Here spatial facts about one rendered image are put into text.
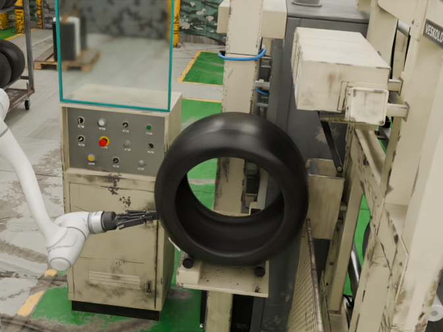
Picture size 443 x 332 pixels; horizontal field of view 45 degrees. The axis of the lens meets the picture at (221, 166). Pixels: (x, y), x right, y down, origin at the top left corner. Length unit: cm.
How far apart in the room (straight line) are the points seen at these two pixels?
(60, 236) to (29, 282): 157
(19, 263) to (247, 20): 237
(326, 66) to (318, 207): 91
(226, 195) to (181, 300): 120
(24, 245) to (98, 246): 107
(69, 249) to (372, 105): 121
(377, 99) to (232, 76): 84
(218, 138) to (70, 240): 68
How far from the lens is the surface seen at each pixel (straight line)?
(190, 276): 216
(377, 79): 157
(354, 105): 148
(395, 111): 160
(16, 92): 677
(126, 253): 301
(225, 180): 234
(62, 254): 207
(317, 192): 228
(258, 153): 186
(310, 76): 155
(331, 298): 258
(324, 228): 236
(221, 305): 269
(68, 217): 222
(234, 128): 188
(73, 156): 289
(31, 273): 372
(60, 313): 336
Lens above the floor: 209
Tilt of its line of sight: 23 degrees down
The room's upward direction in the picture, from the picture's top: 5 degrees clockwise
